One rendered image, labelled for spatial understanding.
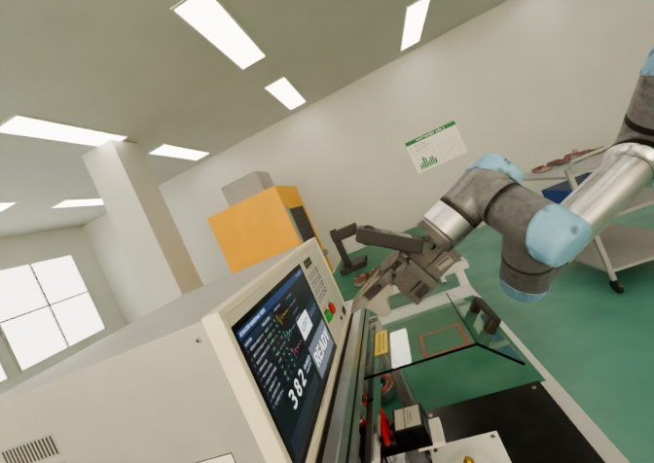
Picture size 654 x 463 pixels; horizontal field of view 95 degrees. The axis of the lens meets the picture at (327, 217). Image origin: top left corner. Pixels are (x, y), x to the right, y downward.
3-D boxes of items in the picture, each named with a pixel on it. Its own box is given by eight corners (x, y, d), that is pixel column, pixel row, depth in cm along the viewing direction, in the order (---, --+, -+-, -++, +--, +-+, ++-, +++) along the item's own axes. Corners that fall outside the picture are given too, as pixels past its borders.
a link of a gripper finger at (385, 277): (369, 303, 51) (405, 267, 49) (362, 298, 51) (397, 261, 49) (370, 294, 55) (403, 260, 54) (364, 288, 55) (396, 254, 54)
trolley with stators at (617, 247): (611, 239, 288) (570, 142, 286) (731, 267, 190) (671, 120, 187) (546, 262, 301) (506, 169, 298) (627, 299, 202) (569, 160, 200)
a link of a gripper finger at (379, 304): (370, 337, 53) (406, 301, 51) (345, 313, 53) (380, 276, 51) (371, 328, 56) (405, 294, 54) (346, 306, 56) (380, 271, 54)
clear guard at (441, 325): (479, 306, 72) (468, 284, 72) (526, 365, 49) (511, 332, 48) (354, 348, 79) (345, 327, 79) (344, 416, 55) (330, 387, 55)
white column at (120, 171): (236, 355, 428) (138, 143, 420) (219, 374, 384) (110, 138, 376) (206, 366, 438) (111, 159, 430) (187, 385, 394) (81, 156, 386)
